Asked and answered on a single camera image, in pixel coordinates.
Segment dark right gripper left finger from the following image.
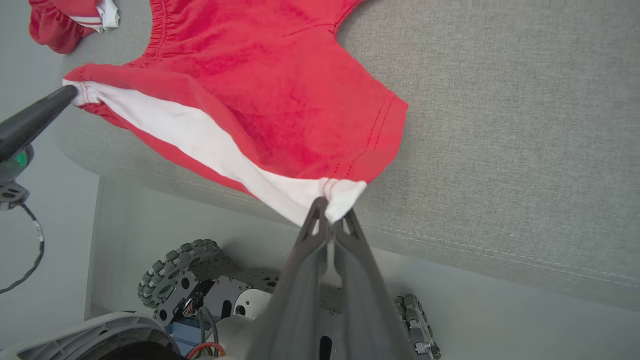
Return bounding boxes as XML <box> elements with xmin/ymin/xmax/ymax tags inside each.
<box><xmin>257</xmin><ymin>196</ymin><xmax>331</xmax><ymax>360</ymax></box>

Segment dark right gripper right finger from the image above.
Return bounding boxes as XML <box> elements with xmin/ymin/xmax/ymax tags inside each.
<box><xmin>332</xmin><ymin>209</ymin><xmax>416</xmax><ymax>360</ymax></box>

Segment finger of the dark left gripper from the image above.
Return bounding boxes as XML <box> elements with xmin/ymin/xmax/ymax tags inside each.
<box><xmin>0</xmin><ymin>85</ymin><xmax>79</xmax><ymax>163</ymax></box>

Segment red white jersey shirt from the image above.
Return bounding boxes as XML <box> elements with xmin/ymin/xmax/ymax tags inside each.
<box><xmin>28</xmin><ymin>0</ymin><xmax>121</xmax><ymax>55</ymax></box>

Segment red shorts with white stripe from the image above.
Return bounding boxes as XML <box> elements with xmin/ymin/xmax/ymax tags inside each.
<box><xmin>62</xmin><ymin>0</ymin><xmax>409</xmax><ymax>228</ymax></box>

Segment grey omni wheel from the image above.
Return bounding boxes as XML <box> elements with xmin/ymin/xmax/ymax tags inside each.
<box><xmin>137</xmin><ymin>239</ymin><xmax>223</xmax><ymax>311</ymax></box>
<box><xmin>395</xmin><ymin>294</ymin><xmax>442</xmax><ymax>360</ymax></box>

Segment grey fabric sofa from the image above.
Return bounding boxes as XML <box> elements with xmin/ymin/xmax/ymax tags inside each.
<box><xmin>52</xmin><ymin>0</ymin><xmax>640</xmax><ymax>313</ymax></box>

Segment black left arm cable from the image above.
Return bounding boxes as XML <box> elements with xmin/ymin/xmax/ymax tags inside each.
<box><xmin>0</xmin><ymin>202</ymin><xmax>46</xmax><ymax>295</ymax></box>

